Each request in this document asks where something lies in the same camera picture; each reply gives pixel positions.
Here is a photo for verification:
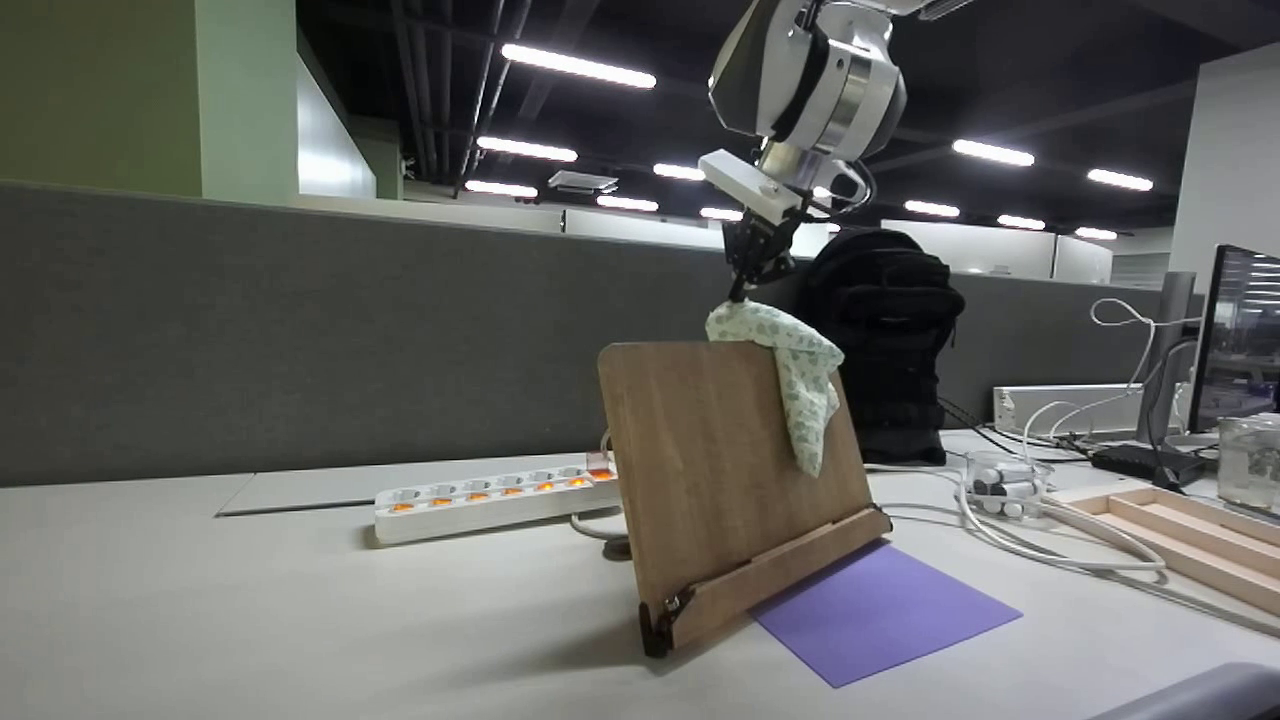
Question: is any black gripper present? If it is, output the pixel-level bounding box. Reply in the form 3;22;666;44
720;214;807;313

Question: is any green patterned white cloth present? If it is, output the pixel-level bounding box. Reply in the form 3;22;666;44
700;294;847;483

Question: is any wooden board book stand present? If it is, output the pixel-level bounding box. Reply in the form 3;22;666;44
592;334;898;660

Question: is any purple cloth mat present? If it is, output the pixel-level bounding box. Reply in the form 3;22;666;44
748;541;1030;690

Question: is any black backpack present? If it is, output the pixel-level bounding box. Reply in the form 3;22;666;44
796;222;969;468

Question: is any grey ceiling mounted unit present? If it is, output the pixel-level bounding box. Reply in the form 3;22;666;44
545;165;623;198

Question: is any white plug adapter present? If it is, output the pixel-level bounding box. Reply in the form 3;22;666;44
969;456;1030;505
1001;462;1065;522

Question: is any white power strip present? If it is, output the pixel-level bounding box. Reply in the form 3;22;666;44
368;451;628;548

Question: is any white rectangular box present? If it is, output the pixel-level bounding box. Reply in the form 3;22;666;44
990;379;1152;444

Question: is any grey monitor stand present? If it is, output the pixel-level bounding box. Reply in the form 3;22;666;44
1087;267;1217;493

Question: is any grey partition panel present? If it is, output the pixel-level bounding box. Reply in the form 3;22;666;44
0;179;1204;486

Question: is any computer monitor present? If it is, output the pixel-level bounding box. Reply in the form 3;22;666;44
1184;238;1280;439

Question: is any clear plastic container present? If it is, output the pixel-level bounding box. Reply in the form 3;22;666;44
1217;409;1280;518

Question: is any green pillar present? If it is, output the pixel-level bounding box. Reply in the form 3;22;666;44
0;0;304;209

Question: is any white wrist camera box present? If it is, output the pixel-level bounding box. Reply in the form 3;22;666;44
698;143;807;233

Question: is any white looped cable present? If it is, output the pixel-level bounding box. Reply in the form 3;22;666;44
1083;290;1202;391

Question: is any black power strip cord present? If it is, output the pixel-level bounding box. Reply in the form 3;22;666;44
213;497;383;522

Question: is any wooden tray frame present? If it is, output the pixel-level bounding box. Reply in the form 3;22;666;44
1062;483;1280;624

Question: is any grey rounded rail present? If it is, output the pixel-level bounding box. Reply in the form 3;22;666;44
1087;660;1280;720

